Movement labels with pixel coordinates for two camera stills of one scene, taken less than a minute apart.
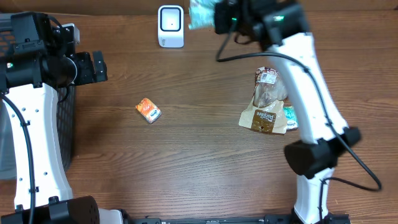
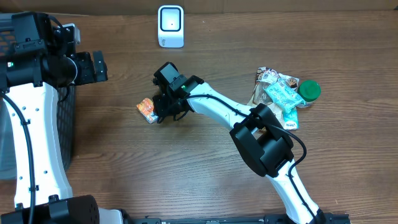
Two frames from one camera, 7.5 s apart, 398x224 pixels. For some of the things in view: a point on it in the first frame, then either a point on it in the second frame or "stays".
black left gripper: (89, 74) stays
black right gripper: (220, 18) to (165, 111)
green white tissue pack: (291, 117) stays
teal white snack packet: (202, 14) to (284, 96)
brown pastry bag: (265, 112) stays
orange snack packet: (148, 109) stays
